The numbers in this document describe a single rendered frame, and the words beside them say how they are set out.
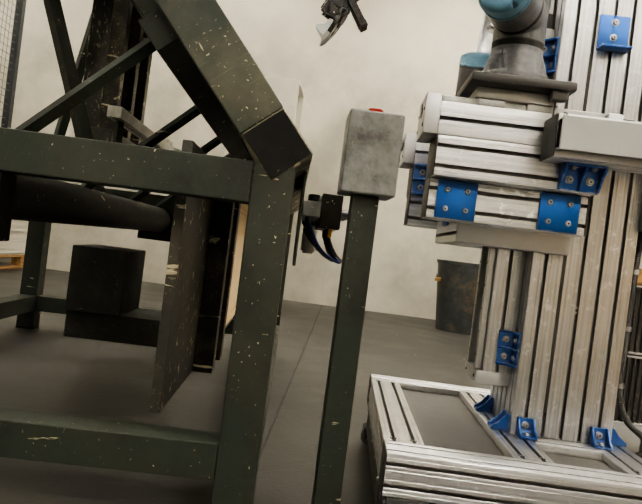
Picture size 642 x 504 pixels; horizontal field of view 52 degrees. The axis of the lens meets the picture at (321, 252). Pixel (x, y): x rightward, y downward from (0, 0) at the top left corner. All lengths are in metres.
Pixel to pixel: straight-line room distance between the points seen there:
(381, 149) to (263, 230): 0.31
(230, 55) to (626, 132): 0.82
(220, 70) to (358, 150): 0.34
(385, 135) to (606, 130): 0.44
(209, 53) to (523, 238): 0.83
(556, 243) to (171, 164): 0.91
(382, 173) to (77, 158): 0.65
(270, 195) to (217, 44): 0.34
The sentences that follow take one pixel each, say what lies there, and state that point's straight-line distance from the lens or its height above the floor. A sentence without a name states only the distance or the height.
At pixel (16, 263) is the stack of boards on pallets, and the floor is 0.05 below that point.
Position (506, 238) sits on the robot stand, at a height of 0.70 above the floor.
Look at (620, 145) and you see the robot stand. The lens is 1.44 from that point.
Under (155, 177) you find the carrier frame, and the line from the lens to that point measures 1.43.
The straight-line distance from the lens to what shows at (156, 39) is 1.55.
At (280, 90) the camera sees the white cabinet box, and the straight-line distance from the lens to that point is 5.90.
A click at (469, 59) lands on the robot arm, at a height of 1.23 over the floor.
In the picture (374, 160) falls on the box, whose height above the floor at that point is 0.82.
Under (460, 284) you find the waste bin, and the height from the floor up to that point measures 0.45.
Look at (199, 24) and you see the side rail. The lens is 1.48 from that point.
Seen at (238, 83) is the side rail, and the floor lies 0.95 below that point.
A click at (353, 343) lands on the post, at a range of 1.45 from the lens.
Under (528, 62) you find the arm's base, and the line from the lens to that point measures 1.55.
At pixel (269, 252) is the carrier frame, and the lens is 1.40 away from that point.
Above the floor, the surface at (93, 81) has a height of 0.93.
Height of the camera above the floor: 0.63
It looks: level
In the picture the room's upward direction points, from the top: 7 degrees clockwise
